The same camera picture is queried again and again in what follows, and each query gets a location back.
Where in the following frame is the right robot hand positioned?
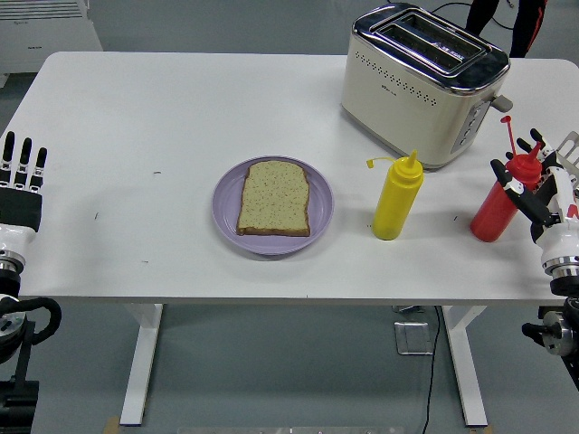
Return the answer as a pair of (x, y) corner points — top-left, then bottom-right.
(490, 128), (579, 268)

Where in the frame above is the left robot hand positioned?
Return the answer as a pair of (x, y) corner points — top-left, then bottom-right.
(0, 131), (49, 254)

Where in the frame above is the red squeeze bottle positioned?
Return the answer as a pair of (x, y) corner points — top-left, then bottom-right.
(469, 115), (544, 243)

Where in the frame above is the bread slice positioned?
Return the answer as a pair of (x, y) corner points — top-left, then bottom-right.
(235, 160), (312, 238)

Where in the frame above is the metal toast rack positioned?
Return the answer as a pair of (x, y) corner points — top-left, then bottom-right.
(549, 130), (579, 184)

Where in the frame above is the white table leg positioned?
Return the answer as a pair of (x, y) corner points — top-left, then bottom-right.
(119, 303), (165, 427)
(441, 305), (489, 428)

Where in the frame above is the yellow squeeze bottle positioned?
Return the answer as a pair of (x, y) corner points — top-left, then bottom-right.
(365, 149), (425, 241)

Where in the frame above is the white appliance cabinet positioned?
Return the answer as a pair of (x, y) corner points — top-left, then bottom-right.
(0, 0), (104, 87)

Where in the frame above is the metal floor socket plate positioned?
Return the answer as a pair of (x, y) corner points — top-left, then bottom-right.
(393, 320), (435, 356)

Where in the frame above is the cream and chrome toaster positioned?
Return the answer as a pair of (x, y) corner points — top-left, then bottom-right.
(339, 2), (514, 172)

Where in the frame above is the purple plate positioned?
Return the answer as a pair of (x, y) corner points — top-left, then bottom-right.
(211, 156), (335, 257)

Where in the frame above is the black power cable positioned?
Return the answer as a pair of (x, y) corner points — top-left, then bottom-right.
(420, 306), (442, 434)

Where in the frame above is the black floor cable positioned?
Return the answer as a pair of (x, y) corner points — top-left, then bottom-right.
(429, 1), (517, 31)

